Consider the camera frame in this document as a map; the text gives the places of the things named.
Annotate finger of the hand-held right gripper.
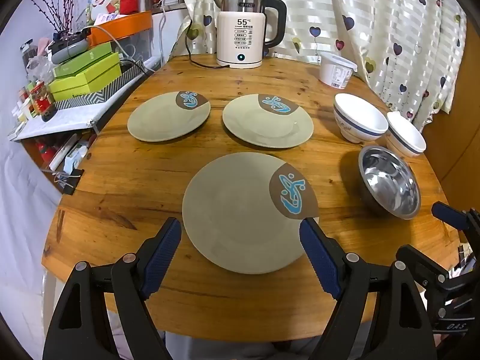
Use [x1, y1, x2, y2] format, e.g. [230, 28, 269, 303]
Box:
[431, 201, 480, 241]
[397, 244, 455, 294]

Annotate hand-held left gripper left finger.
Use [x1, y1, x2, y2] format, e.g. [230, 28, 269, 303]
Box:
[43, 217, 183, 360]

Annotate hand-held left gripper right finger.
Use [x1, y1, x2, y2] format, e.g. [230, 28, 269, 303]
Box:
[299, 217, 439, 360]

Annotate stainless steel bowl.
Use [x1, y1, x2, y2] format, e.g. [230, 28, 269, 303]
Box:
[358, 145, 422, 220]

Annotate grey-green plate with fish print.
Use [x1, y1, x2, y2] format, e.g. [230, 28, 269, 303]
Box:
[127, 91, 211, 143]
[222, 93, 315, 149]
[182, 152, 320, 274]

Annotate white bowl with blue stripe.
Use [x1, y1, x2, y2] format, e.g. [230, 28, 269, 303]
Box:
[333, 92, 389, 144]
[386, 111, 428, 158]

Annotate wooden cabinet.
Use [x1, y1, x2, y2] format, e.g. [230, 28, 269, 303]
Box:
[422, 19, 480, 184]

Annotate person's clothing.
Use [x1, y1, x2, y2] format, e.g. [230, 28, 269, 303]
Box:
[165, 330, 323, 360]

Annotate white plastic tube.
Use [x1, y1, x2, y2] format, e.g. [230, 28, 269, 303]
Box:
[49, 135, 92, 173]

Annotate white sheet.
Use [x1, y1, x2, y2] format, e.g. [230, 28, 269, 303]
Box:
[0, 135, 66, 346]

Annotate white zipper pouch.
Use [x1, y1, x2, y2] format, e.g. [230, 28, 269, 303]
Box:
[8, 95, 126, 142]

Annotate grey zigzag pattern box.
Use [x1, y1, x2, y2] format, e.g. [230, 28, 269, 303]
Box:
[55, 59, 146, 110]

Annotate white plastic tub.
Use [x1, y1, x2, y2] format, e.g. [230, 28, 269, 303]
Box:
[319, 50, 358, 90]

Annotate lime green box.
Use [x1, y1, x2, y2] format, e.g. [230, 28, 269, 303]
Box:
[48, 52, 124, 103]

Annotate red printed can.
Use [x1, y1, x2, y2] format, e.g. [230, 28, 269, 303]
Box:
[29, 82, 56, 116]

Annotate grey oval case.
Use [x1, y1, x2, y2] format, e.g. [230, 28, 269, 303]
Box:
[50, 37, 90, 64]

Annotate clear plastic bag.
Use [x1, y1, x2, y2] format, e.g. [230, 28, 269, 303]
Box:
[26, 50, 53, 83]

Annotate clear container with orange lid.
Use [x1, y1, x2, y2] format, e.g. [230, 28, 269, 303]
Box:
[87, 10, 155, 66]

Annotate cream electric kettle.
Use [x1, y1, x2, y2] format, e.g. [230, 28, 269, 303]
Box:
[214, 0, 287, 69]

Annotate heart print curtain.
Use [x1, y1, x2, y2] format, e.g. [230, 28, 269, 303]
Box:
[177, 0, 471, 128]

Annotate black device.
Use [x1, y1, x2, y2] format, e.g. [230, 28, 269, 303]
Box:
[56, 29, 92, 46]

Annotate glass jar with dark lid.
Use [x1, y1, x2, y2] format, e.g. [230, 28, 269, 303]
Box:
[19, 40, 40, 70]

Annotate purple bud branches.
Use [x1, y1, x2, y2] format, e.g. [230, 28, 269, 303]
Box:
[28, 0, 91, 34]

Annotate black kettle power cord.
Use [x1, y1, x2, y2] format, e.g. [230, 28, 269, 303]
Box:
[185, 19, 230, 70]

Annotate white cable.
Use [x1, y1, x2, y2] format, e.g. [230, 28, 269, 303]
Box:
[90, 25, 130, 62]

